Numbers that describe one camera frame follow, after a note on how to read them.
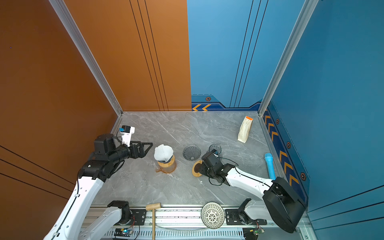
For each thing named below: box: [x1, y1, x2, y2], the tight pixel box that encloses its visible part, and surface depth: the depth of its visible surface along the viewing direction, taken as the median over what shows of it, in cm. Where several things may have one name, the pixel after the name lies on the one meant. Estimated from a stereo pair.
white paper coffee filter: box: [154, 144, 174, 163], surface depth 83 cm
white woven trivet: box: [201, 201, 225, 229], surface depth 74 cm
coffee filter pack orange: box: [237, 115, 254, 144], surface depth 102 cm
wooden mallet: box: [145, 202, 161, 240], surface depth 76 cm
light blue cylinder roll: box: [264, 152, 276, 180], surface depth 91 cm
